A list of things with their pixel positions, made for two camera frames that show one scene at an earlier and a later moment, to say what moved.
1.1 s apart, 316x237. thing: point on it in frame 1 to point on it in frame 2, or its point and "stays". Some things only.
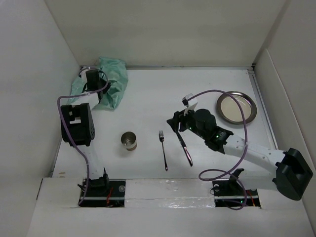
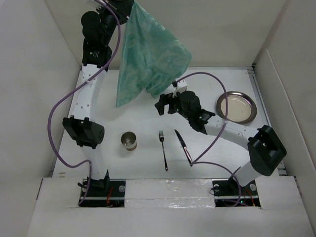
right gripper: (179, 116) to (165, 99)
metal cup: (129, 139) stays
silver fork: (162, 138) stays
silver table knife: (185, 149) stays
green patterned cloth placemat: (116, 71) to (153, 58)
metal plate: (229, 110) stays
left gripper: (108, 86) to (121, 8)
